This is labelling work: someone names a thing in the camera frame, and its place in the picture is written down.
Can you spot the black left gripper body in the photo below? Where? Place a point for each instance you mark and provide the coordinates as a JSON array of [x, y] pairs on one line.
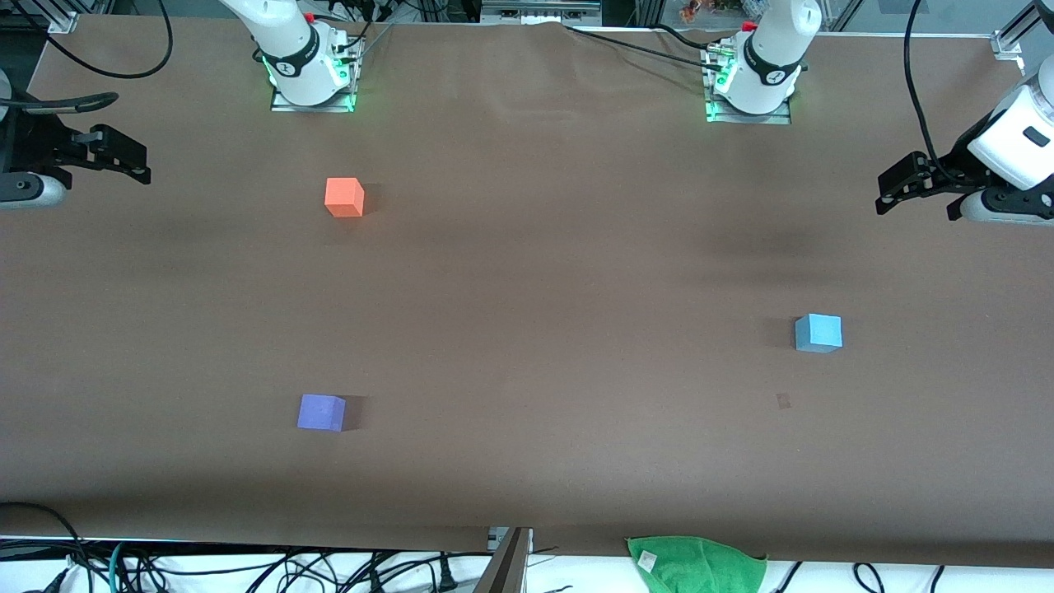
[[955, 168]]

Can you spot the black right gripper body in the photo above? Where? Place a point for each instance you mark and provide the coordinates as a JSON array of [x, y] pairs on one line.
[[34, 142]]

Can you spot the blue foam block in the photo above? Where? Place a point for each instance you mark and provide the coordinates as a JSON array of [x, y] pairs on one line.
[[818, 333]]

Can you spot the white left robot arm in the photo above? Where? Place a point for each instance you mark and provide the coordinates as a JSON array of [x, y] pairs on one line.
[[770, 66]]

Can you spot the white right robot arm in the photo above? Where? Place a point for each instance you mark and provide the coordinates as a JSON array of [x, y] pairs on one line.
[[288, 49]]

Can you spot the orange foam block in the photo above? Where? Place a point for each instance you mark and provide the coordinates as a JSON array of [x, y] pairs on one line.
[[344, 198]]

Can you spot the purple foam block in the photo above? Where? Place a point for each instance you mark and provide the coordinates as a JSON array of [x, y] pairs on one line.
[[321, 413]]

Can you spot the colourful toy figure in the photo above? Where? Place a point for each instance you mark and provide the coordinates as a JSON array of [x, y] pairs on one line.
[[696, 10]]

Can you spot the grey metal box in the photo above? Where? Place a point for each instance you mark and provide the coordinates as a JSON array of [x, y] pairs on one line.
[[539, 10]]

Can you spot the green cloth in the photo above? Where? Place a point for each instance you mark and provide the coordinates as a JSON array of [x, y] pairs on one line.
[[696, 564]]

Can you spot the aluminium frame bracket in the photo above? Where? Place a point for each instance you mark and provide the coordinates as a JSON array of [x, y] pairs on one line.
[[1009, 43], [64, 22]]

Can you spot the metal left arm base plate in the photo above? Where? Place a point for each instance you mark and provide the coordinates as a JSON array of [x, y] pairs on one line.
[[782, 119]]

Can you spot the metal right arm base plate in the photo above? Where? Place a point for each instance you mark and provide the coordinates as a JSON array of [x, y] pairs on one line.
[[284, 105]]

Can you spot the grey metal post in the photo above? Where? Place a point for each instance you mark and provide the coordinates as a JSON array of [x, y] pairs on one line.
[[506, 568]]

